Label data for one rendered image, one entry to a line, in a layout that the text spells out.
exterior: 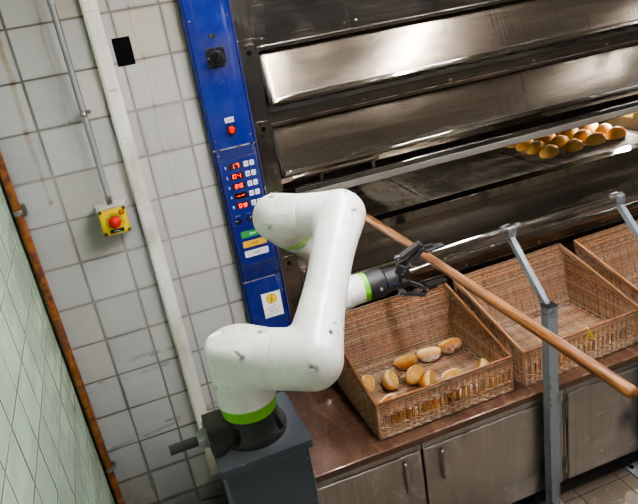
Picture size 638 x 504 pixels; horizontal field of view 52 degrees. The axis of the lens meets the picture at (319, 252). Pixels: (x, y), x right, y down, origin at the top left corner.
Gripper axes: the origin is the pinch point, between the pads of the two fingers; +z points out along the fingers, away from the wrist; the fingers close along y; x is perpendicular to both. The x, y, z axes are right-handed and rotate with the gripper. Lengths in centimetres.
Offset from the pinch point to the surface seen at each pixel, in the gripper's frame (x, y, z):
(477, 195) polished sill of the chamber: -53, 3, 48
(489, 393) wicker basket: -4, 59, 17
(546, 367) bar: 6, 49, 35
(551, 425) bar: 7, 74, 36
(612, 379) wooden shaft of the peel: 75, 0, 0
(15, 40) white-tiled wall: -54, -86, -105
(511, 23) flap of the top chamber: -53, -61, 67
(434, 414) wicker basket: -4, 59, -6
